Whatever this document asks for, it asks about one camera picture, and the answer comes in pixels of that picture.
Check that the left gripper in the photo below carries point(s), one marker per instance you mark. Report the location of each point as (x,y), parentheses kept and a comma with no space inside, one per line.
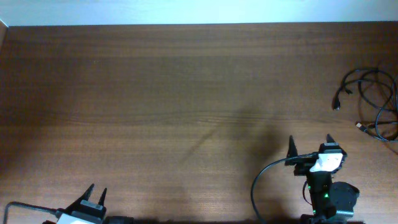
(79,205)

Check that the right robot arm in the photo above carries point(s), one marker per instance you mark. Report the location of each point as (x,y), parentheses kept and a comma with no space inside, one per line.
(332,202)

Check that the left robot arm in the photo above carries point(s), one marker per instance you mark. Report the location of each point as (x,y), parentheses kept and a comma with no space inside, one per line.
(108,219)

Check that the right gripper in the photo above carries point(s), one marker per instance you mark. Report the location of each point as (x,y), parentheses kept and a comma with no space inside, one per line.
(301,168)

